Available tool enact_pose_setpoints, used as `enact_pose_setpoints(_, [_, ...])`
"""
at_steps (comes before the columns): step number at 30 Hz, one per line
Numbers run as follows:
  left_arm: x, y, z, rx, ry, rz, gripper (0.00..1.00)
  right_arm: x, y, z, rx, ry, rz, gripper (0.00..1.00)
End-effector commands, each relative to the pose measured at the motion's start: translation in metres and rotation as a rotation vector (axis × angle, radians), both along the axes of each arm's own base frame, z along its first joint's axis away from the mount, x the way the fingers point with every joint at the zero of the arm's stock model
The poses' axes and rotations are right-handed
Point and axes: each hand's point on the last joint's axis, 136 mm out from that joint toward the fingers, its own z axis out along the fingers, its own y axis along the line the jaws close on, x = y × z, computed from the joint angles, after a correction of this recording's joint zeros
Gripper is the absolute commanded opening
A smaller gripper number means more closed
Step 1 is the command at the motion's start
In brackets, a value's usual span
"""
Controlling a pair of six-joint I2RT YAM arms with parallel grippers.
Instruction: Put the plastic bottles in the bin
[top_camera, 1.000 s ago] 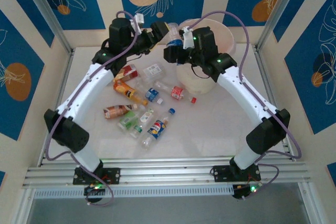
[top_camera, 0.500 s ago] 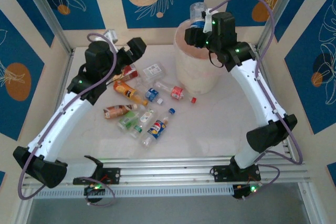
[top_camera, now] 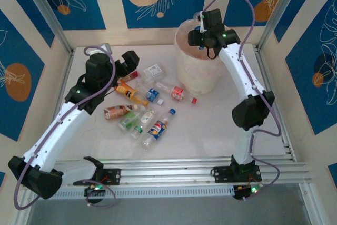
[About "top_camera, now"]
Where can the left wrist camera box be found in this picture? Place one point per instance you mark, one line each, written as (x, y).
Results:
(105, 47)

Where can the small black controller board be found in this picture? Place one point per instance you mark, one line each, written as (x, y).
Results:
(94, 190)
(247, 191)

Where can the clear bottle red label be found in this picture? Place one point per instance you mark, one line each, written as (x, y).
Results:
(177, 92)

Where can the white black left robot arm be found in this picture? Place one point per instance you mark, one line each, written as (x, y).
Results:
(52, 135)

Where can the orange juice bottle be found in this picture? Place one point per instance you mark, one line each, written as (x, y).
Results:
(126, 90)

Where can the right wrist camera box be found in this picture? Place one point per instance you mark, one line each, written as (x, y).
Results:
(202, 22)

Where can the aluminium frame leg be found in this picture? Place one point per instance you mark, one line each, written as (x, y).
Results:
(22, 217)
(312, 206)

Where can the red gold label bottle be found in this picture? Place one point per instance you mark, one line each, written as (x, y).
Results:
(133, 75)

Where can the brown label milk tea bottle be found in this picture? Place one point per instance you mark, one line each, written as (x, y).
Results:
(116, 111)

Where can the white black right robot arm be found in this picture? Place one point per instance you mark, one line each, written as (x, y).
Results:
(242, 74)

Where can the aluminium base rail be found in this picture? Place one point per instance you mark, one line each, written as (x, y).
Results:
(171, 172)

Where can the Pepsi bottle blue cap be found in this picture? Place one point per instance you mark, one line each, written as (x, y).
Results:
(156, 129)

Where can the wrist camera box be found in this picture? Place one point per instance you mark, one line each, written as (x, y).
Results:
(202, 22)
(105, 47)

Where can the white bin with plastic liner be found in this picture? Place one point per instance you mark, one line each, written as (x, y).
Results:
(194, 77)

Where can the clear bottle white green label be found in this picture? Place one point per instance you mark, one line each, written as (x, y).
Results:
(146, 116)

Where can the clear bottle blue label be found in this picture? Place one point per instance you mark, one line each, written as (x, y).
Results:
(152, 94)

